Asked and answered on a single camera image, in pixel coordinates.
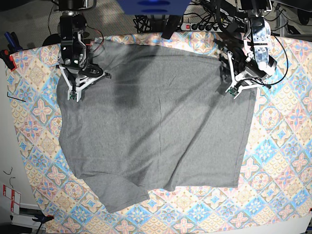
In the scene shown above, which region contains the black mount post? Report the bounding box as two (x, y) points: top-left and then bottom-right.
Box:
(161, 15), (182, 39)

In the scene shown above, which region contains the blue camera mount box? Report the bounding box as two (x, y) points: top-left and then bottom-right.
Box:
(117, 0), (191, 16)

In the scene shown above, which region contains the grey T-shirt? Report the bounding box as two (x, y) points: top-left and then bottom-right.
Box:
(57, 41), (256, 213)

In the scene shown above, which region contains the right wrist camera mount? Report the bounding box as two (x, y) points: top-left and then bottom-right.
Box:
(59, 66), (103, 102)

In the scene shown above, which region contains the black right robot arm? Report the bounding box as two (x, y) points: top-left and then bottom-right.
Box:
(52, 0), (111, 91)

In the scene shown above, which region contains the red black clamp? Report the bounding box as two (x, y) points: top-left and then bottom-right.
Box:
(0, 50), (17, 71)

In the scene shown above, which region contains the patterned tile tablecloth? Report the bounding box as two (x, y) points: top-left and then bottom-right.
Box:
(5, 38), (312, 234)

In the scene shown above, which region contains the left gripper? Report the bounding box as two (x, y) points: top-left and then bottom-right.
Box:
(218, 50), (269, 92)

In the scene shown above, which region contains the red white label tag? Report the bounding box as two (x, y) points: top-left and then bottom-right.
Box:
(0, 184), (21, 215)

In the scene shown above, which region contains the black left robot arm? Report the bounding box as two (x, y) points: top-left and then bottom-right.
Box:
(214, 0), (277, 98)

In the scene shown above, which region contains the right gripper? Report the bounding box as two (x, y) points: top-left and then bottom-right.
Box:
(65, 63), (112, 89)

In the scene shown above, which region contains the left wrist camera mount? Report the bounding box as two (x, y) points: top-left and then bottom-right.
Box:
(225, 51), (263, 99)

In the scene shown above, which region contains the white power strip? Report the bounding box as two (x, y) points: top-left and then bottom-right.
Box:
(180, 22), (221, 32)

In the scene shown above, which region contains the black cable bundle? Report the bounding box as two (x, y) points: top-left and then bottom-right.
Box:
(133, 15), (169, 34)

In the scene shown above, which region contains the blue orange bottom clamp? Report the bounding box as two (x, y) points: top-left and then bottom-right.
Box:
(32, 214), (54, 234)

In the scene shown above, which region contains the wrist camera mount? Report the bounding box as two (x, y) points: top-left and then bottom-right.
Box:
(225, 51), (263, 99)
(59, 66), (103, 102)

